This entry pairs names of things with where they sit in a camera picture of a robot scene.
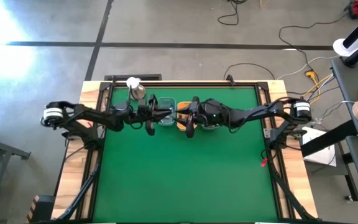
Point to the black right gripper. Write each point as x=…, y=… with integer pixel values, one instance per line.
x=210, y=113

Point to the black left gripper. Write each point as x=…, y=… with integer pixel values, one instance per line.
x=143, y=113

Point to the yellow plastic bin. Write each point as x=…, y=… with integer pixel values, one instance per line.
x=182, y=105

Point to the light teal plastic bin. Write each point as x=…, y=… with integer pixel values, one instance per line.
x=166, y=102

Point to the blue-grey plastic bin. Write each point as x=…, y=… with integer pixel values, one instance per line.
x=210, y=127

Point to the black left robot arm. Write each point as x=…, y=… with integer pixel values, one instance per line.
x=82, y=116

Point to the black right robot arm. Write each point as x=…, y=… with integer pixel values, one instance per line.
x=259, y=112

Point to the black floor vent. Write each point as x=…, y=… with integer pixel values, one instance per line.
x=148, y=76

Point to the green table mat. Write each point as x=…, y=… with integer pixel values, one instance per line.
x=166, y=186

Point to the red clip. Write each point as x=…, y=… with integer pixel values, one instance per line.
x=263, y=162

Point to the white box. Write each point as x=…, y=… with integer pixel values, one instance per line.
x=322, y=152

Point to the black support bar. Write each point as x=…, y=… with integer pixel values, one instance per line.
x=328, y=140

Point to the black box with striped edge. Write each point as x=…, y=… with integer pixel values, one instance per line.
x=43, y=208

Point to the white tower fan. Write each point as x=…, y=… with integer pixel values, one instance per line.
x=342, y=46

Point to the black aluminium table frame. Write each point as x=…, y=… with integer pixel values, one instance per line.
x=197, y=84

